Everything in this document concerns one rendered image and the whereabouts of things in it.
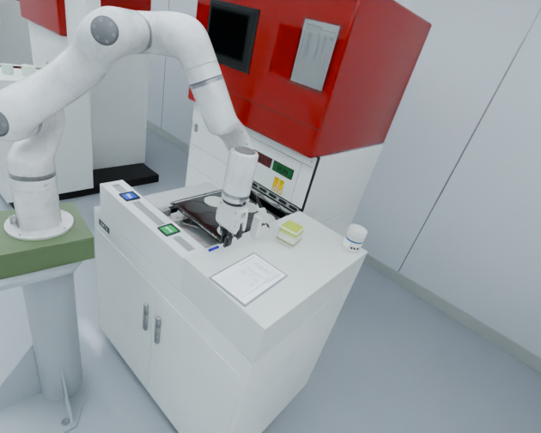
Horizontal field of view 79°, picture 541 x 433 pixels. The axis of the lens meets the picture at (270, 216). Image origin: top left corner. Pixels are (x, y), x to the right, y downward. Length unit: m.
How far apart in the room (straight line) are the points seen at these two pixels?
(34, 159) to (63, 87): 0.25
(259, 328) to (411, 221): 2.15
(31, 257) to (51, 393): 0.81
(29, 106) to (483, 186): 2.53
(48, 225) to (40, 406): 0.93
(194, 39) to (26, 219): 0.76
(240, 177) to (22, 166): 0.62
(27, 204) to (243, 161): 0.67
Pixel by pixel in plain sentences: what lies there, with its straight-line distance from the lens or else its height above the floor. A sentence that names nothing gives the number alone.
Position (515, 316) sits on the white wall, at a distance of 3.01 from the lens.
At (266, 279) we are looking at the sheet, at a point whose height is 0.97.
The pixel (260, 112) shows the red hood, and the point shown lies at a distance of 1.49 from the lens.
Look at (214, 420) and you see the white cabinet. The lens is 1.37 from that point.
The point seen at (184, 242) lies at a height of 0.96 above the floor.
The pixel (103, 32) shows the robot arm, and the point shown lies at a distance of 0.89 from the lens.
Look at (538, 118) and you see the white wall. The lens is 2.65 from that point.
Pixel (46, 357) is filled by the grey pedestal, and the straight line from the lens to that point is 1.68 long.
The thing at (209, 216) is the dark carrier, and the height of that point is 0.90.
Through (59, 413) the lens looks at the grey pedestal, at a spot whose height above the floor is 0.02.
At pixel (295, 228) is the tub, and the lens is 1.19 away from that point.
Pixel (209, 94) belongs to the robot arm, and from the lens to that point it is 0.89.
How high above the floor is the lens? 1.63
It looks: 29 degrees down
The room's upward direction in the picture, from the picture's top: 15 degrees clockwise
